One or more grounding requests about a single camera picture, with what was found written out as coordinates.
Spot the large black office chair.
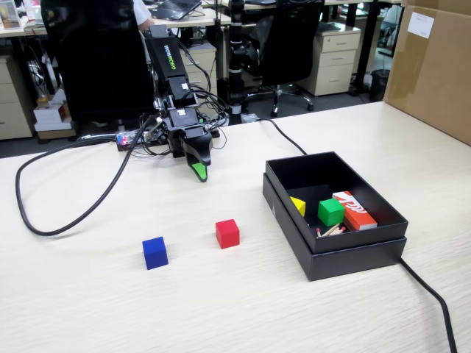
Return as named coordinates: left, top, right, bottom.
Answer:
left=40, top=0, right=156, bottom=128

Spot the green cube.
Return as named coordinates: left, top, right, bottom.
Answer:
left=317, top=199, right=346, bottom=227

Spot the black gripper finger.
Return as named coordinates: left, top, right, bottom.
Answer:
left=188, top=163, right=211, bottom=184
left=183, top=133, right=213, bottom=166

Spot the thick black looped cable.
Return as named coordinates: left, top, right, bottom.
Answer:
left=14, top=115, right=155, bottom=236

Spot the black laptop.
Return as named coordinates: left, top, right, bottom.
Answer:
left=149, top=0, right=203, bottom=21

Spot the black wheeled office chair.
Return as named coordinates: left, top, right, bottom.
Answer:
left=242, top=0, right=325, bottom=118

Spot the black pole with white bands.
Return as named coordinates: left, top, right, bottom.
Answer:
left=226, top=0, right=247, bottom=126

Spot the blue cube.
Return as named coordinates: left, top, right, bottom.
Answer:
left=141, top=236, right=169, bottom=271

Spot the beige office desk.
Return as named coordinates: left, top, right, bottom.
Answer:
left=0, top=7, right=233, bottom=38

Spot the large cardboard box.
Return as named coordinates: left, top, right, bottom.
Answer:
left=382, top=0, right=471, bottom=146

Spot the person in white shirt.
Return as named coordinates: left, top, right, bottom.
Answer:
left=131, top=0, right=156, bottom=33

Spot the orange white matchbox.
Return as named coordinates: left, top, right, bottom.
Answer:
left=332, top=190, right=378, bottom=232

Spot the red cube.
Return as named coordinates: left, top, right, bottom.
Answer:
left=215, top=218, right=241, bottom=250

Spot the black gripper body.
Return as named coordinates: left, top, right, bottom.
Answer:
left=163, top=107, right=213, bottom=159

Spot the beige drawer cabinet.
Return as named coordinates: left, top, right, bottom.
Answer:
left=178, top=46, right=218, bottom=108
left=0, top=54, right=36, bottom=140
left=296, top=27, right=361, bottom=97

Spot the black open box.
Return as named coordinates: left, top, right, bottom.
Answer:
left=262, top=172, right=408, bottom=282

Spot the small picture frame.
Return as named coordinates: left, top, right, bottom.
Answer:
left=0, top=0, right=21, bottom=29

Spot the yellow wooden block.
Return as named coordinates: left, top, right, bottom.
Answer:
left=289, top=196, right=307, bottom=218

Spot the long black cable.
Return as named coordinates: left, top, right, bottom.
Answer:
left=253, top=117, right=458, bottom=353

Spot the white boxes stack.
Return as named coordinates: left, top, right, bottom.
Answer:
left=33, top=94, right=75, bottom=134

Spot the black trash bin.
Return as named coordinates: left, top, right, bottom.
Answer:
left=369, top=68, right=391, bottom=103

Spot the black box tray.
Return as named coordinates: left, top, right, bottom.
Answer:
left=265, top=151, right=410, bottom=254

